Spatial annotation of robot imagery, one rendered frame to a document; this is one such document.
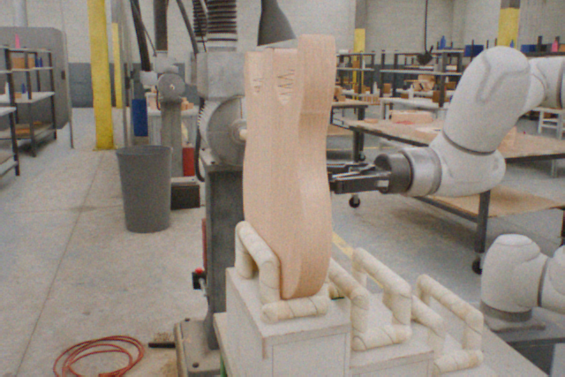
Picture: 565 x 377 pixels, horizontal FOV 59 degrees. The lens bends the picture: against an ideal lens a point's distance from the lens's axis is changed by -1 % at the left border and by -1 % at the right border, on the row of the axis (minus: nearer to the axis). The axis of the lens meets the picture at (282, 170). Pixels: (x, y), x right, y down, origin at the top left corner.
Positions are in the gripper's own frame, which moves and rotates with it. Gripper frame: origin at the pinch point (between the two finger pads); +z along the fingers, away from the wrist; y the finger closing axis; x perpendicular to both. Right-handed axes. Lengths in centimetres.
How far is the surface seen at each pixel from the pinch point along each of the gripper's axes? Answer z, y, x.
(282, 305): 5.2, -10.2, -17.6
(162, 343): 12, 167, -126
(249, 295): 7.7, 0.9, -20.7
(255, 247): 7.8, -3.6, -10.2
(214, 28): -3, 86, 30
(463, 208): -215, 224, -87
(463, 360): -30.1, -10.6, -33.7
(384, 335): -13.1, -10.4, -25.7
